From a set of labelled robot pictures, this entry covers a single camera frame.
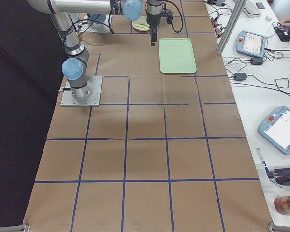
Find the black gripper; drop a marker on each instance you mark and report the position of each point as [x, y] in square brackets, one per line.
[152, 21]

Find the white round plate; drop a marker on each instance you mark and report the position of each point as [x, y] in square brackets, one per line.
[140, 19]

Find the yellow plastic fork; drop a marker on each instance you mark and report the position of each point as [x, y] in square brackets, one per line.
[142, 26]

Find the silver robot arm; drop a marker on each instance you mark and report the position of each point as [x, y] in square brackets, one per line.
[74, 69]

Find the light green tray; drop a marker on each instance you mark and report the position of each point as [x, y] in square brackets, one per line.
[176, 56]

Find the black power adapter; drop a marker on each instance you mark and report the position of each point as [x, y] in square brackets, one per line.
[256, 61]
[240, 76]

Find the far teach pendant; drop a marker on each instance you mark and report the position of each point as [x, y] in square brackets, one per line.
[251, 44]

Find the teach pendant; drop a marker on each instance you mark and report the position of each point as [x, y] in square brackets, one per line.
[275, 128]
[251, 44]

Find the white keyboard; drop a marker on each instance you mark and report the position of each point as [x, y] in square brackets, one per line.
[250, 10]

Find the black smartphone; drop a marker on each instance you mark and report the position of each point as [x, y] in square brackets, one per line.
[260, 5]

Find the near teach pendant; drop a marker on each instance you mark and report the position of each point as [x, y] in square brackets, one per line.
[275, 128]

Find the dark folded umbrella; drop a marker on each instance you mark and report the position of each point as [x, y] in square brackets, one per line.
[280, 175]

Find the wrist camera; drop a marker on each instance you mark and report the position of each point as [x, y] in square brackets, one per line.
[169, 16]

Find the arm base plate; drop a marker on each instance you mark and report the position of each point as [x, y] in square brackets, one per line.
[89, 95]
[99, 23]

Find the aluminium frame post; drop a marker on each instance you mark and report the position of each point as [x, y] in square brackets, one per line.
[239, 5]

